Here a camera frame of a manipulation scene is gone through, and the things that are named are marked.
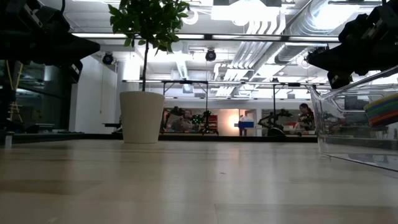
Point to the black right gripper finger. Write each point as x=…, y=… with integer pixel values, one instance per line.
x=323, y=59

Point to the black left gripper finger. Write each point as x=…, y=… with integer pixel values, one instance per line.
x=87, y=49

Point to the small yellow measuring cup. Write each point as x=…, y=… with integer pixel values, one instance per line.
x=388, y=100

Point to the red measuring cup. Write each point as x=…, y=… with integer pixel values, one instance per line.
x=388, y=115

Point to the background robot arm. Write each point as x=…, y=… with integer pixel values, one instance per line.
x=273, y=116
x=205, y=124

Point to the clear plastic basket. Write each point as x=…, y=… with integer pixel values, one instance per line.
x=342, y=155

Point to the black ceiling spotlight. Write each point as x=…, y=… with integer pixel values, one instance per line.
x=210, y=55
x=108, y=58

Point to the person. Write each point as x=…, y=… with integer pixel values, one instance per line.
x=182, y=124
x=306, y=118

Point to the white ceiling ducts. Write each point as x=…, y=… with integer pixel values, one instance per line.
x=248, y=53

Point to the green plant in white pot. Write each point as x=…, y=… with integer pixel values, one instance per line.
x=141, y=118

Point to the blue storage bin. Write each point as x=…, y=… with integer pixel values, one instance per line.
x=245, y=124

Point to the white round ceiling fixture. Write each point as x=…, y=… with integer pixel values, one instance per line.
x=192, y=20

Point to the long ceiling light strip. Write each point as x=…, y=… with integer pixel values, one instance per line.
x=202, y=36

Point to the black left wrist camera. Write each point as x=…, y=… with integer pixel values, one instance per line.
x=49, y=21

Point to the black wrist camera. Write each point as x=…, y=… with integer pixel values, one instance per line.
x=373, y=21
x=49, y=21

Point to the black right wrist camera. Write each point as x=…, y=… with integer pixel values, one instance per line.
x=373, y=21

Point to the black background frame station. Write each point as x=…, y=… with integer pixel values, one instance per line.
x=186, y=82

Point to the black aluminium table frame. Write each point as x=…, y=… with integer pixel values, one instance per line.
x=248, y=139

